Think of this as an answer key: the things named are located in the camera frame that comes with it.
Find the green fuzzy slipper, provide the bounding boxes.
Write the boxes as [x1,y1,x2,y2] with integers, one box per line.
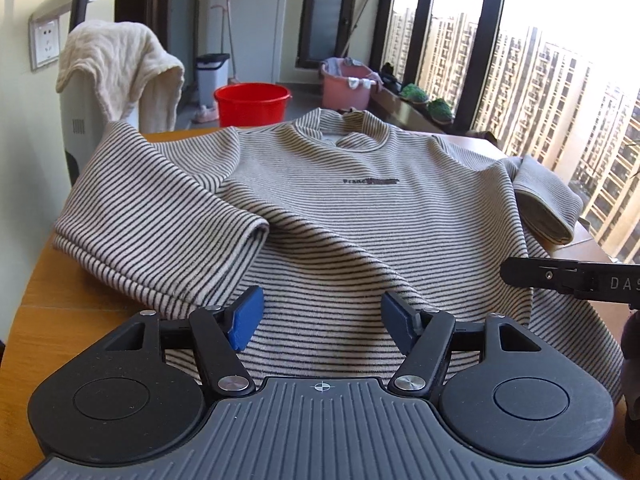
[398,83,430,104]
[426,98,455,123]

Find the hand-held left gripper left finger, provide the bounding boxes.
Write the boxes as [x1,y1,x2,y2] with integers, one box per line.
[92,285,265,396]

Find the mop with pink handle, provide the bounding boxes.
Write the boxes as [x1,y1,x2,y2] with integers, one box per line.
[210,0,241,86]

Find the black window frame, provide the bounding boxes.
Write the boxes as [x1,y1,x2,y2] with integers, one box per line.
[370,0,511,136]

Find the white wall socket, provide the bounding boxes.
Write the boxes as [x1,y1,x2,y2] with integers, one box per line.
[28,10,62,72]

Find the dark shoes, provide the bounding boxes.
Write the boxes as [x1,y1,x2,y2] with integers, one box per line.
[378,62,401,93]

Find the leaning clothes poles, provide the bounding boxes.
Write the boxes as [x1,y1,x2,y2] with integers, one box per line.
[340,0,386,58]

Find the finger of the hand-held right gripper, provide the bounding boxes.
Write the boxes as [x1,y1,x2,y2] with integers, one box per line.
[500,256,594,297]

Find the apartment buildings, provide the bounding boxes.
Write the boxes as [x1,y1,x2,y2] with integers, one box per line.
[387,7,640,263]

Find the striped grey sweater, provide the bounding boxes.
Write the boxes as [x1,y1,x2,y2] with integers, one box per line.
[52,107,626,396]

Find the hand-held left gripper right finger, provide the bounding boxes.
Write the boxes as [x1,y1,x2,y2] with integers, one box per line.
[381,290,546,396]

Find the person's right hand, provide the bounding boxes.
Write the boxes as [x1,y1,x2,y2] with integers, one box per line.
[619,310,640,453]

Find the red plastic bucket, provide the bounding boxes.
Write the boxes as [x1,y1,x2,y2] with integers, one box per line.
[214,84,292,128]

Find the white pedal trash bin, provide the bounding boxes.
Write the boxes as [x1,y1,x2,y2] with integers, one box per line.
[194,53,232,111]

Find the pink laundry basin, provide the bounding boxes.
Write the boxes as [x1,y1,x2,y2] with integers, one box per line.
[320,58,373,112]

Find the dark frosted glass door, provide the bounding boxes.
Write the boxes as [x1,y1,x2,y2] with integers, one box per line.
[295,0,360,68]

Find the cream towel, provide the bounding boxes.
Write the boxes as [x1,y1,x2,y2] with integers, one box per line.
[56,21,186,133]

